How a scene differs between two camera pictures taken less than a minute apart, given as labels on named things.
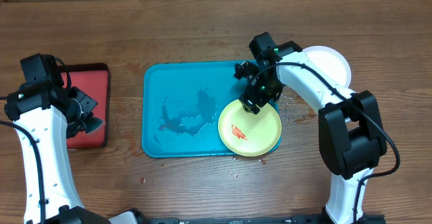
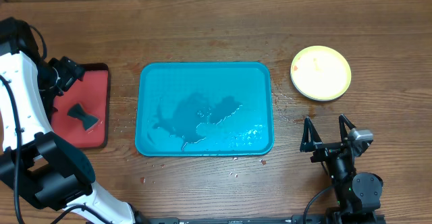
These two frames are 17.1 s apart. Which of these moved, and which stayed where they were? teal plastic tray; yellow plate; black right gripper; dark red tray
Moved: black right gripper; yellow plate
Stayed: dark red tray; teal plastic tray
